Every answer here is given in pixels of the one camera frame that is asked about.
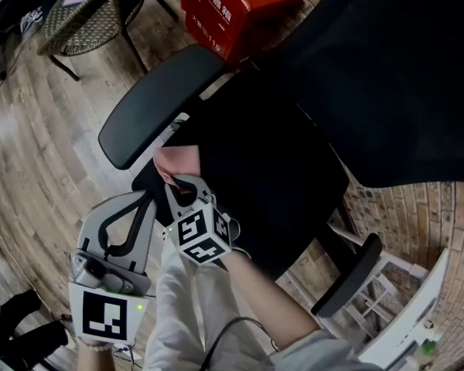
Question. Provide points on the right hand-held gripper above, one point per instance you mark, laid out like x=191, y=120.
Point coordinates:
x=197, y=234

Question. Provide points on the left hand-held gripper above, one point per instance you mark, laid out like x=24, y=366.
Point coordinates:
x=104, y=315

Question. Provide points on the pink cloth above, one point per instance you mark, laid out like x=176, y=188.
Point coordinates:
x=178, y=160

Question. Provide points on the black office chair seat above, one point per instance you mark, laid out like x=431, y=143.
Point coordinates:
x=263, y=176

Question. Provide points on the person's right forearm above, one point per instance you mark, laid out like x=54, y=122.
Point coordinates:
x=270, y=303

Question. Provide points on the person's left forearm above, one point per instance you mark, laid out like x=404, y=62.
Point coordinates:
x=93, y=361

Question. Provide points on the black chair armrest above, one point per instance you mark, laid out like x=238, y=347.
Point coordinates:
x=352, y=276
x=154, y=106

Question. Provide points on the person's white trousers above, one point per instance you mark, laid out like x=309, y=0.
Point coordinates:
x=178, y=323

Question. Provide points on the red fire extinguisher box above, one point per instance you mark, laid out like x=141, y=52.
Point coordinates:
x=224, y=25

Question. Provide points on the brown wicker chair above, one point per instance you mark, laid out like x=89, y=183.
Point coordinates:
x=85, y=21

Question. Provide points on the black mesh chair backrest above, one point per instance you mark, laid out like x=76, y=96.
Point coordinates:
x=390, y=83

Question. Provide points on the small green plant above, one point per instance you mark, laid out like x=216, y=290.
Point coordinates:
x=428, y=348

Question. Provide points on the white desk with cross frame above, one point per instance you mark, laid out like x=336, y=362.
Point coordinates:
x=402, y=331

